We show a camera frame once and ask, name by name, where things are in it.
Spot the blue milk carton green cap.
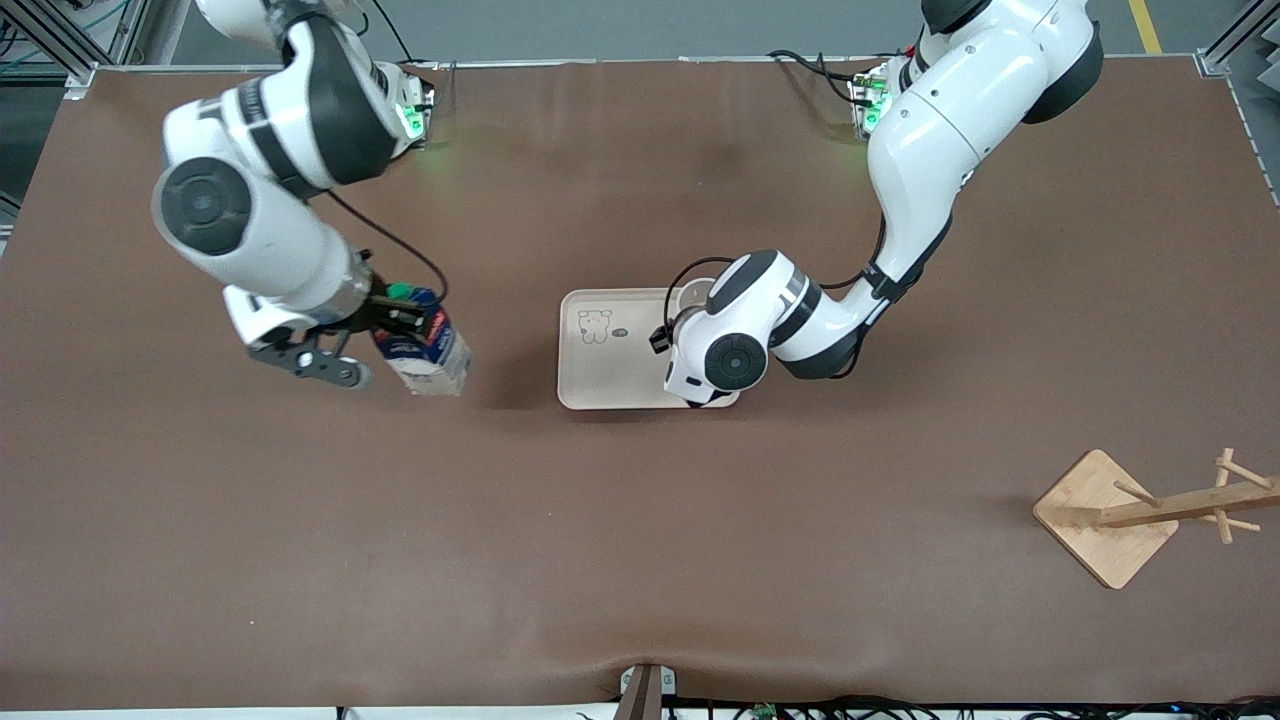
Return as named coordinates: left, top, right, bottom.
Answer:
left=372, top=283, right=473, bottom=398

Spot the white rabbit print tray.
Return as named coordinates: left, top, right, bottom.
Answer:
left=557, top=288, right=743, bottom=412

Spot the wooden mug rack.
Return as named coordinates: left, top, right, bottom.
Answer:
left=1032, top=447, right=1280, bottom=591

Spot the black base cable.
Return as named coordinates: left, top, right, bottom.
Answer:
left=360, top=0, right=416, bottom=66
left=768, top=48, right=866, bottom=106

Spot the aluminium frame profile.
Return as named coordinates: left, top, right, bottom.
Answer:
left=0, top=0, right=101, bottom=96
left=1195, top=0, right=1280, bottom=76

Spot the metal table edge bracket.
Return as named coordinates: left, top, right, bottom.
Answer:
left=615, top=663, right=679, bottom=720

